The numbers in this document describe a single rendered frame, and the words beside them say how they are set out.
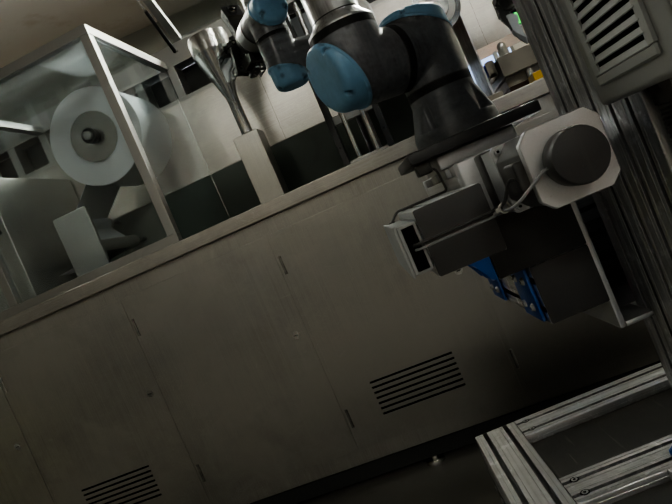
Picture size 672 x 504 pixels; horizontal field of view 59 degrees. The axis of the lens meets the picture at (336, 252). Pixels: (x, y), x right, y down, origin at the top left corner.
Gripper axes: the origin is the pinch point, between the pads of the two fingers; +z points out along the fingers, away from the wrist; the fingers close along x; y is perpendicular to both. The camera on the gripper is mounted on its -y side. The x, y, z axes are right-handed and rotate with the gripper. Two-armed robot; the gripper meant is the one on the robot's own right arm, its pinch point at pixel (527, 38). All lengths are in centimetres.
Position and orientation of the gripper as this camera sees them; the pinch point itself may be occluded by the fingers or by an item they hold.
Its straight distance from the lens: 173.7
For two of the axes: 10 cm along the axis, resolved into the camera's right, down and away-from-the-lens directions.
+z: 3.9, 9.2, 0.6
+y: 1.3, -1.2, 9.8
